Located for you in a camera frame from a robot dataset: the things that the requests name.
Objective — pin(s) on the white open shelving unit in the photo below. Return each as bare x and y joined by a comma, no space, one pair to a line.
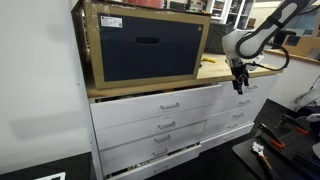
230,11

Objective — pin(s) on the black clamp orange tip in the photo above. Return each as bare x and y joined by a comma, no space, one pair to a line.
302,131

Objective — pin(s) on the black clamp orange grip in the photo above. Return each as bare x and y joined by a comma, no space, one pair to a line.
275,144

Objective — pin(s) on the cardboard box black label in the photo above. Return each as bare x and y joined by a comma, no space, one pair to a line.
303,45

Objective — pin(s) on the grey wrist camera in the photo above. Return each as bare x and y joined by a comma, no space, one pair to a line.
256,63

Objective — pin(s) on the white side panel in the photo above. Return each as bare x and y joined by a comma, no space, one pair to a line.
43,83

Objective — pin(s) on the white drawer cabinet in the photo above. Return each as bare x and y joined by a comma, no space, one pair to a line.
263,85

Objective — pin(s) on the black robot platform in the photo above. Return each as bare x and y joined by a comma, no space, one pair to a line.
293,156

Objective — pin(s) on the white cabinet wooden top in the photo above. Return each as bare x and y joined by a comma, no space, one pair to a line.
296,76

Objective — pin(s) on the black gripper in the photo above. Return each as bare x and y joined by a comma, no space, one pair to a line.
239,70

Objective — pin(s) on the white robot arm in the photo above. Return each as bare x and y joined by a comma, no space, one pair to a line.
263,36

